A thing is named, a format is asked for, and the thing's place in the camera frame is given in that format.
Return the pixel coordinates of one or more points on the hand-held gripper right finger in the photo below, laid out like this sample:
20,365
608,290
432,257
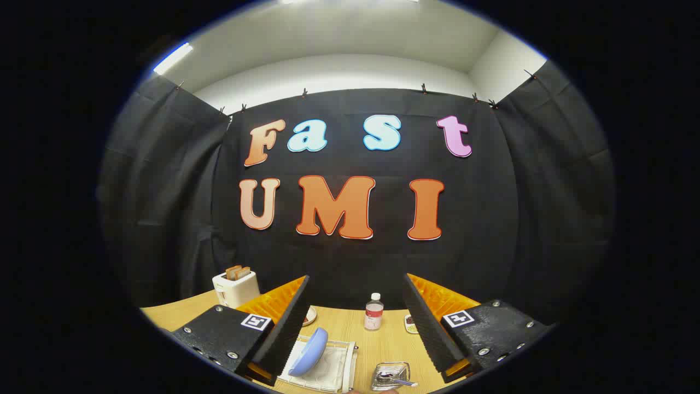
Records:
432,334

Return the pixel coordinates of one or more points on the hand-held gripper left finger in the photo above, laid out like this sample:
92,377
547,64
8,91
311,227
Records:
290,328

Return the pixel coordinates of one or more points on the blue plate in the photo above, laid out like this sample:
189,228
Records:
309,353

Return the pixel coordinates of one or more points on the white divided dish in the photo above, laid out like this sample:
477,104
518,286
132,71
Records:
410,325

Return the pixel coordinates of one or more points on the beige round dish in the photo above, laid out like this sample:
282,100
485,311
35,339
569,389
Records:
310,316

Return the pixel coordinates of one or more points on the white drainer tray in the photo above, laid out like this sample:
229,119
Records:
331,366

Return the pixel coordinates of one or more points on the clear bottle red label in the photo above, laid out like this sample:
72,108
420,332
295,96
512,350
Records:
374,317

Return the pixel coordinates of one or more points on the white toaster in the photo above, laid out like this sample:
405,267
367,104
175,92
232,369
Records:
238,291

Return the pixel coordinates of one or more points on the brown toast slice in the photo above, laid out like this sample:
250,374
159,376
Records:
244,270
232,272

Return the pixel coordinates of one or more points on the ceiling light panel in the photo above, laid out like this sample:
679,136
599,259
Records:
172,58

